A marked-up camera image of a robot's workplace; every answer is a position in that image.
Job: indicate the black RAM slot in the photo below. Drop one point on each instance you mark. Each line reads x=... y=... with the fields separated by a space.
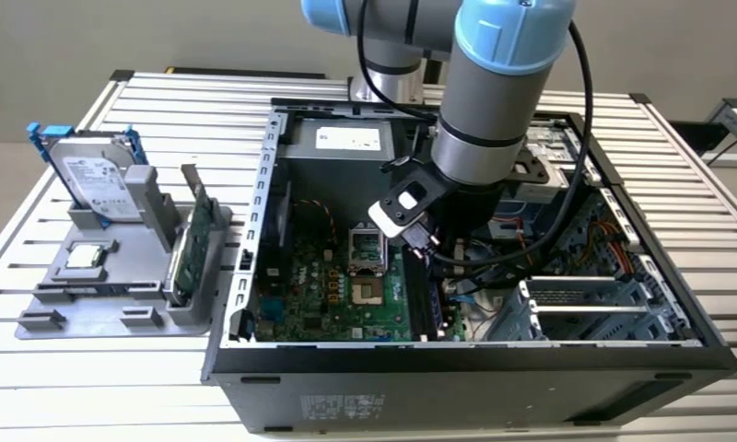
x=420 y=299
x=412 y=299
x=428 y=304

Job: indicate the silver drive cage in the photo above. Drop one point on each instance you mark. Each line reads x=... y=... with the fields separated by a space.
x=554 y=138

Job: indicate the grey power supply unit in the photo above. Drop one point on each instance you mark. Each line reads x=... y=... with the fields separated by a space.
x=338 y=184

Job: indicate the CPU socket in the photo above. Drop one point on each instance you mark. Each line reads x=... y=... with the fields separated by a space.
x=368 y=292

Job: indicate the silver metal disk bay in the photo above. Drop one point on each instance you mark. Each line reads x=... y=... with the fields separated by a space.
x=590 y=294

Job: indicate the green motherboard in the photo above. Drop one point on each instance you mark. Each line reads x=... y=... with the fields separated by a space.
x=307 y=294

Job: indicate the blue VGA port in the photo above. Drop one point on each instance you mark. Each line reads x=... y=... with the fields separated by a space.
x=271 y=308

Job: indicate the black PC case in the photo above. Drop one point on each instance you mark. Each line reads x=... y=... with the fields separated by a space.
x=467 y=396

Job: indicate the green graphics card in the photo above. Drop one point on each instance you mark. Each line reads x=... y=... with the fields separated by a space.
x=196 y=239

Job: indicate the grey parts rack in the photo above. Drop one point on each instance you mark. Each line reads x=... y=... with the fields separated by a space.
x=135 y=258

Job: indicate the hard disk in blue carrier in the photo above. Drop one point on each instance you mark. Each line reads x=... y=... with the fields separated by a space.
x=95 y=179

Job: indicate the silver CPU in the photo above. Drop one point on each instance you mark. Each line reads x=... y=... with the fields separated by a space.
x=84 y=255

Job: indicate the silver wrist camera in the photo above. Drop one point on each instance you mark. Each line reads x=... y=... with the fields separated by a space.
x=394 y=216

